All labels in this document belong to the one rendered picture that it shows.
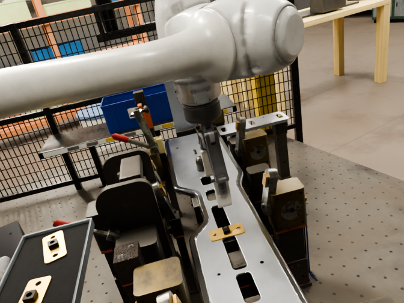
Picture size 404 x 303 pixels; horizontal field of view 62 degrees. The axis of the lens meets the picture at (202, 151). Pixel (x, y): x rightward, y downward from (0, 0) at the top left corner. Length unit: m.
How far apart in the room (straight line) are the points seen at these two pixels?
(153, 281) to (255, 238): 0.27
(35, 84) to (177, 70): 0.18
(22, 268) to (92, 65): 0.39
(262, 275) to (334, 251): 0.52
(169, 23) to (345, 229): 0.95
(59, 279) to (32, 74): 0.33
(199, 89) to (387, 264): 0.81
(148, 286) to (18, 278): 0.22
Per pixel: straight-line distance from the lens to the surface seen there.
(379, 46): 4.91
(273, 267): 0.74
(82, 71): 0.45
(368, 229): 1.30
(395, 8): 9.21
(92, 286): 1.29
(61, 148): 1.59
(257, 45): 0.45
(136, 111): 1.14
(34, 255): 0.71
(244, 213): 0.88
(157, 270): 0.67
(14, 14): 5.30
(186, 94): 0.63
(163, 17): 0.61
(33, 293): 0.61
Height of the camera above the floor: 1.53
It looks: 26 degrees down
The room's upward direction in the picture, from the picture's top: 12 degrees counter-clockwise
